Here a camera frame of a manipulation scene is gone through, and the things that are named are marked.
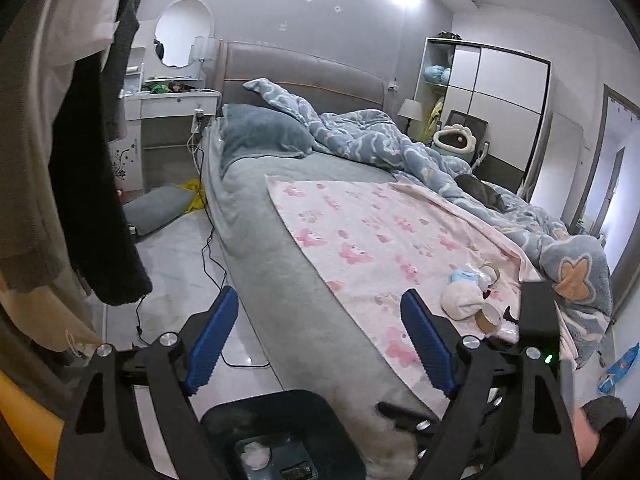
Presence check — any white tissue ball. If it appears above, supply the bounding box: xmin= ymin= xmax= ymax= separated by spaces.
xmin=440 ymin=280 xmax=484 ymax=321
xmin=241 ymin=441 xmax=271 ymax=471

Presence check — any brown tape roll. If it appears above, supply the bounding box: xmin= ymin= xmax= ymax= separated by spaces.
xmin=474 ymin=302 xmax=502 ymax=335

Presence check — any light blue tissue packet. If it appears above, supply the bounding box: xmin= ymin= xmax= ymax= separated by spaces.
xmin=449 ymin=269 xmax=480 ymax=286

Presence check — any dark teal trash bin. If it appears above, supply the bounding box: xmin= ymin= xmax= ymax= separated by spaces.
xmin=201 ymin=390 xmax=367 ymax=479

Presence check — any person's right hand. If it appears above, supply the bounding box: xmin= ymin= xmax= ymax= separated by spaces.
xmin=573 ymin=408 xmax=600 ymax=467

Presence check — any grey bed sheet mattress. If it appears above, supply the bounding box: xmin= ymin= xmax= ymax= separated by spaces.
xmin=201 ymin=118 xmax=436 ymax=479

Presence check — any pink cartoon print blanket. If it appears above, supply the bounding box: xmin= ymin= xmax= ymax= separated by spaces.
xmin=266 ymin=177 xmax=540 ymax=415

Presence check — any grey floor cushion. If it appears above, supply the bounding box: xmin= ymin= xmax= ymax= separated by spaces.
xmin=122 ymin=185 xmax=192 ymax=237

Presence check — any yellow plastic bag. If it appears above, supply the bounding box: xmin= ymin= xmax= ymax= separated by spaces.
xmin=178 ymin=179 xmax=207 ymax=214

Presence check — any blue cloud pattern duvet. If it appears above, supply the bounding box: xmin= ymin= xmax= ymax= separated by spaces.
xmin=243 ymin=78 xmax=613 ymax=366

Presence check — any grey cat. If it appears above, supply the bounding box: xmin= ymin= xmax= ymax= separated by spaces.
xmin=454 ymin=174 xmax=508 ymax=212

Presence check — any blue-grey pillow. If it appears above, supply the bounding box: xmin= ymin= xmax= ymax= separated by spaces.
xmin=220 ymin=104 xmax=314 ymax=177

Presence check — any black hanging garment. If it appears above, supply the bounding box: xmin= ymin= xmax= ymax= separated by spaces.
xmin=49 ymin=53 xmax=152 ymax=307

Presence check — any white dressing table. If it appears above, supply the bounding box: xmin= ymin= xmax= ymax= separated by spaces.
xmin=106 ymin=37 xmax=220 ymax=198

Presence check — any cream cat bed house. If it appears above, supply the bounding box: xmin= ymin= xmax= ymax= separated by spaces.
xmin=432 ymin=125 xmax=476 ymax=164

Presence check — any bedside table lamp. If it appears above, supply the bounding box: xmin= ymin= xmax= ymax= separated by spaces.
xmin=397 ymin=99 xmax=423 ymax=134

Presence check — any grey upholstered headboard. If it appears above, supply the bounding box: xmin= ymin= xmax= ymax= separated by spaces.
xmin=209 ymin=41 xmax=387 ymax=114

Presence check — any grey knit hanging sweater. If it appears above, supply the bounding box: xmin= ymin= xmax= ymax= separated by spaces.
xmin=101 ymin=0 xmax=141 ymax=141

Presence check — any white wardrobe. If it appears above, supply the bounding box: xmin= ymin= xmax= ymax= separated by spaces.
xmin=414 ymin=37 xmax=552 ymax=195

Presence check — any blue plush toy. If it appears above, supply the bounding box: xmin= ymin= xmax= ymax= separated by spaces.
xmin=423 ymin=65 xmax=451 ymax=86

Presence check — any oval vanity mirror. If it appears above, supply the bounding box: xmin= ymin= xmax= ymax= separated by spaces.
xmin=154 ymin=0 xmax=214 ymax=68

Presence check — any black floor cable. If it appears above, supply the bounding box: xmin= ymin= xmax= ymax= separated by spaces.
xmin=134 ymin=123 xmax=271 ymax=370

